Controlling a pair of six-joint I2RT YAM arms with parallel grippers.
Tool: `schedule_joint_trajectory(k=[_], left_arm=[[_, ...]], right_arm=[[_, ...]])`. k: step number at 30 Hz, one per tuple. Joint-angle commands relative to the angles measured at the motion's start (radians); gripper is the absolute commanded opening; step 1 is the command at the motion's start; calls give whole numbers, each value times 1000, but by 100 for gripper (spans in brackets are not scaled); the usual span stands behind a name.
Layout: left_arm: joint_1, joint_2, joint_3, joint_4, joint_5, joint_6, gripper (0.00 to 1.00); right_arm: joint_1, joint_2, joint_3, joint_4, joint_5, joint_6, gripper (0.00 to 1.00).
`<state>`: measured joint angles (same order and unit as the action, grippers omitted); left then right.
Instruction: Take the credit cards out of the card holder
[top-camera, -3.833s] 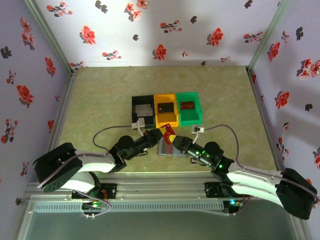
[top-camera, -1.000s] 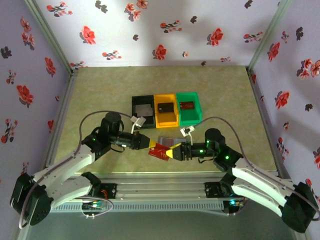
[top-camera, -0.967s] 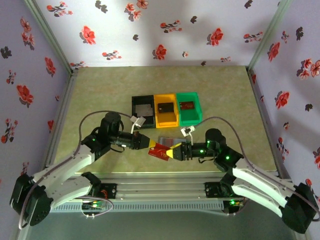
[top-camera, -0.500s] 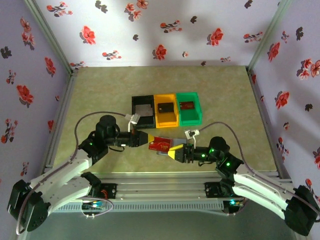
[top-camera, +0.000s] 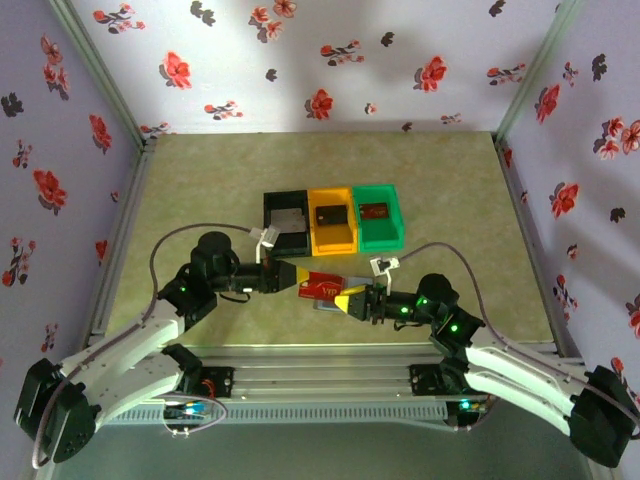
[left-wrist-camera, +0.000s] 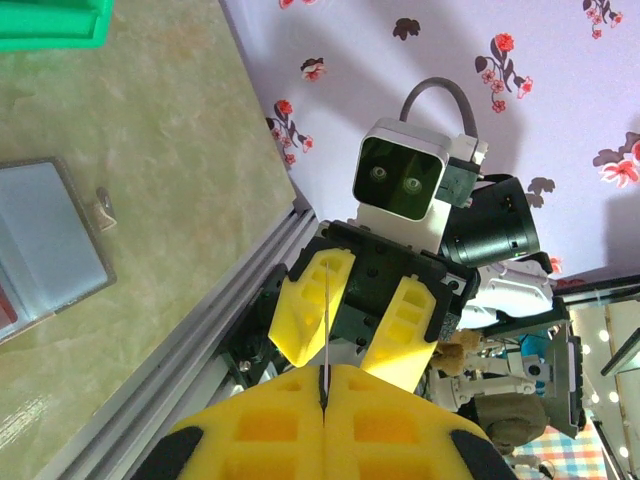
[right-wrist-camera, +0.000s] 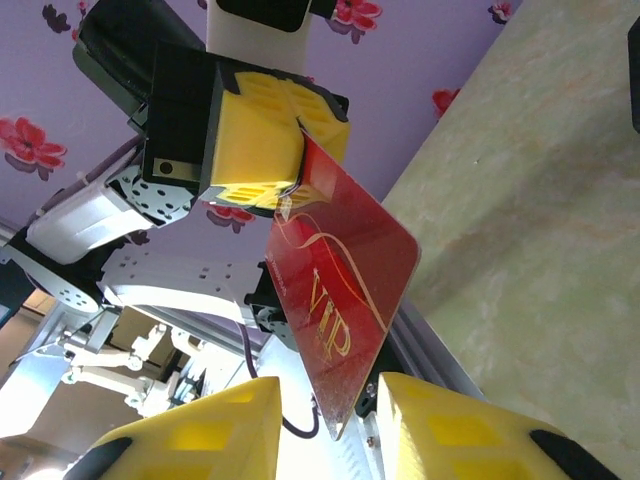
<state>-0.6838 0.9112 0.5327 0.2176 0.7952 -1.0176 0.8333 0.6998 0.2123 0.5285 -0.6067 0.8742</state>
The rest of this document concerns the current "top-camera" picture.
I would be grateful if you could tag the white card red logo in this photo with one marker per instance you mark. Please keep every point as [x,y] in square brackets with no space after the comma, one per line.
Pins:
[287,222]

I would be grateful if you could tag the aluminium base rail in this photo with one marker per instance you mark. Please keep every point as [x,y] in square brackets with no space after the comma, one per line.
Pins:
[325,370]

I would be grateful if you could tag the grey card holder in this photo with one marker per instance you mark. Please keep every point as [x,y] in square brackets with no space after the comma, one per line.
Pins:
[325,306]

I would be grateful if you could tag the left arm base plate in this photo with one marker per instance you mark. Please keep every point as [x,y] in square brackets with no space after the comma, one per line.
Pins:
[220,382]

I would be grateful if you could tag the yellow plastic bin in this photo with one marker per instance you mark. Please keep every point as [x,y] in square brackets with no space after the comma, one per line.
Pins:
[332,242]

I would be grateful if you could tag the aluminium table side rail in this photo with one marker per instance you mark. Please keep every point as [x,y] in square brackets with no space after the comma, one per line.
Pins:
[122,235]
[530,235]

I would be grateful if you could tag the black VIP card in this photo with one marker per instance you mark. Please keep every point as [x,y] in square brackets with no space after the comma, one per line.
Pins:
[331,215]

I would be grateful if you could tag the red VIP card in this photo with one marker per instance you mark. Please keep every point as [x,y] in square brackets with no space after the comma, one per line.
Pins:
[375,211]
[325,289]

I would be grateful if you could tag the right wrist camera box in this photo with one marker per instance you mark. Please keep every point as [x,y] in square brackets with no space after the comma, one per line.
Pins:
[382,264]

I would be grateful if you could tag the black plastic bin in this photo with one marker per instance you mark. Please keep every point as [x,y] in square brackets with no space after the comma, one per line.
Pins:
[270,245]

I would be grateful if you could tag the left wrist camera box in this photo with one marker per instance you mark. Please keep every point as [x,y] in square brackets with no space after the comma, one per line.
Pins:
[270,234]

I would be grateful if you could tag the aluminium frame post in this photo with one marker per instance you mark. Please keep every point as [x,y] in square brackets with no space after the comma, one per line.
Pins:
[544,55]
[93,55]

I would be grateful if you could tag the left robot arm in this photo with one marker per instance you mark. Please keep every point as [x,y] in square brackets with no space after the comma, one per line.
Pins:
[115,355]

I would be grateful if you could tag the green plastic bin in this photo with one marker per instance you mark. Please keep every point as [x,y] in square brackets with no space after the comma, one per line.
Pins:
[382,237]

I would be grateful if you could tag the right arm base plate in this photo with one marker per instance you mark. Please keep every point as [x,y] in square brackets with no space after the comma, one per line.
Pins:
[422,380]

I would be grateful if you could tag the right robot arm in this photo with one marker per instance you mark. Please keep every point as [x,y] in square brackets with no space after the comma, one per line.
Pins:
[520,370]

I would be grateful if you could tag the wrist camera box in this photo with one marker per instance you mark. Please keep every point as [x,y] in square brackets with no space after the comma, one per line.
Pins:
[270,234]
[382,264]

